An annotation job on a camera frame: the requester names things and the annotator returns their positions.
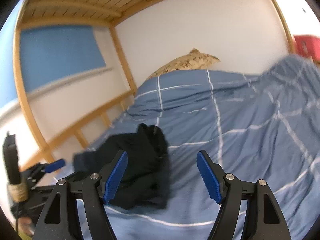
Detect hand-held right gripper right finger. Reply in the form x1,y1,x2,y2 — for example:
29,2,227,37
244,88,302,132
196,150,292,240

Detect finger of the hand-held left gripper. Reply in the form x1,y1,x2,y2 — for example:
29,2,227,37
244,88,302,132
31,158,66,178

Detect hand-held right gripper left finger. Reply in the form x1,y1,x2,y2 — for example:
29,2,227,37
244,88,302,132
32,150,129,240

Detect black pants with orange logo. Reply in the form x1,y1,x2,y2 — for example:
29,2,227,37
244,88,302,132
73,123,170,210

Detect blue checked blanket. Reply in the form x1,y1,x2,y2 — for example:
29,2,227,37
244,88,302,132
75,55,320,240

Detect blue window blind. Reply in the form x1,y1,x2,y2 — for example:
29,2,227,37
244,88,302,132
19,25,107,93

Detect beige patterned pillow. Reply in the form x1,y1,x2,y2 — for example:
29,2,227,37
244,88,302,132
147,48,221,79

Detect red box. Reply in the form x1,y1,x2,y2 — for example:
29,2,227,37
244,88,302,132
293,34,320,61

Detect wooden bunk bed frame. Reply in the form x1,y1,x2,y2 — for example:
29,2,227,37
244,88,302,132
12,0,297,167

